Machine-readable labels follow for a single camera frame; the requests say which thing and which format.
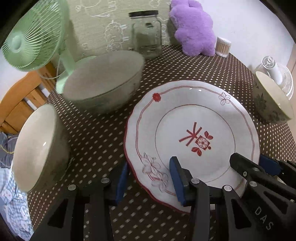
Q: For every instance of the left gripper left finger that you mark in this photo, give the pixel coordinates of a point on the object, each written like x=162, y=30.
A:
x=65, y=219

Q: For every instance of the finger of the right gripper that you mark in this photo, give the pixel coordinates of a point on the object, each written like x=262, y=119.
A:
x=283, y=171
x=249, y=171

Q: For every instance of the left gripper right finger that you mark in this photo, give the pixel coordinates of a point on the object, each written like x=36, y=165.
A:
x=233, y=219

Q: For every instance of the white plate red pattern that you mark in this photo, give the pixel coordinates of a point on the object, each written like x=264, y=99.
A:
x=200, y=124

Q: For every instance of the large grey bowl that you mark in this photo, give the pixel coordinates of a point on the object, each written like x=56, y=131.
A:
x=106, y=82

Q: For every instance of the blue checkered bedding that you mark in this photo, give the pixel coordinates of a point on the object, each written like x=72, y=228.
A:
x=14, y=203

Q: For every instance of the cream floral bowl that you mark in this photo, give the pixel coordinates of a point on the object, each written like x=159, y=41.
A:
x=270, y=101

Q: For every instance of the small grey white bowl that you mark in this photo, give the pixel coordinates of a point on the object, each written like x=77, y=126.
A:
x=42, y=152

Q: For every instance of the brown polka dot tablecloth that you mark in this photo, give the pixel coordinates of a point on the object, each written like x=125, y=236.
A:
x=96, y=143

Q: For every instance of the white floor fan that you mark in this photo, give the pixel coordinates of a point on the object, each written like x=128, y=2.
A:
x=280, y=74

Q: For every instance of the orange wooden chair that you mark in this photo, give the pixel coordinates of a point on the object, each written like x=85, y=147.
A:
x=17, y=105

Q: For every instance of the cotton swab container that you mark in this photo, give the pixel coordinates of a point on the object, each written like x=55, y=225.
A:
x=222, y=47

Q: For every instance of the purple plush toy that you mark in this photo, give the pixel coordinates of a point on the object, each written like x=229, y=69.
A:
x=194, y=28

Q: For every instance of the green desk fan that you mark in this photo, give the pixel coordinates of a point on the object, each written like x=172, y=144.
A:
x=40, y=34

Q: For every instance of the glass jar black lid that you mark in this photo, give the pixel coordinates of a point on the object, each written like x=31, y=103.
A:
x=146, y=33

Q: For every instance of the green cartoon wall cloth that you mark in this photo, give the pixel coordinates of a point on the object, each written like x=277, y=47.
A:
x=98, y=27

